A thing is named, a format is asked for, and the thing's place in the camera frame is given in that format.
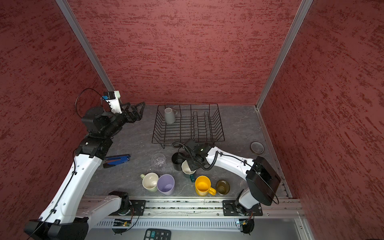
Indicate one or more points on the dark green mug white inside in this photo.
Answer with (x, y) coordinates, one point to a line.
(188, 173)

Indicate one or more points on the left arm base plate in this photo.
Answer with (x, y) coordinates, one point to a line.
(139, 207)

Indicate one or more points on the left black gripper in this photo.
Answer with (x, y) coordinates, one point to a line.
(130, 118)

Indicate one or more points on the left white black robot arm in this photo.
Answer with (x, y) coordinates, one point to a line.
(60, 220)

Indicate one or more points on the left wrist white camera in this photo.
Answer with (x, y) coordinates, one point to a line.
(113, 100)

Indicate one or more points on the clear glass cup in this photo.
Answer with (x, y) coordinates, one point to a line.
(159, 161)

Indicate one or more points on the yellow mug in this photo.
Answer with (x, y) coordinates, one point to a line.
(203, 186)

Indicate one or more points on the cream light green mug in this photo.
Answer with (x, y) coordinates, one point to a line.
(150, 181)

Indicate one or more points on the grey white mug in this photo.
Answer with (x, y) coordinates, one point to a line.
(170, 115)

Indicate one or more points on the black calculator remote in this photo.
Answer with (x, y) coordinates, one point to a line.
(157, 234)

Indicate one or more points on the black mug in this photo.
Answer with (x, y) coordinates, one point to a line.
(177, 161)

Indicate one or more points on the olive green glass cup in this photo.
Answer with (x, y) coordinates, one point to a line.
(223, 187)

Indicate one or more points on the blue black crimping tool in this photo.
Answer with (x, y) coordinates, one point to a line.
(115, 160)

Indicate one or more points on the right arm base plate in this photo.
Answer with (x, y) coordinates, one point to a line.
(231, 209)

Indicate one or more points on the black wire dish rack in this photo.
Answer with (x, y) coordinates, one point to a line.
(199, 122)

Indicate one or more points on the lilac plastic cup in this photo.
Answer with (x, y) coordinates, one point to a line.
(166, 184)

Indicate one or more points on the aluminium rail frame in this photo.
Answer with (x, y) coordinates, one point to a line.
(198, 214)

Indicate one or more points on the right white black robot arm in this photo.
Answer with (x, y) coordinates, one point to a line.
(262, 180)

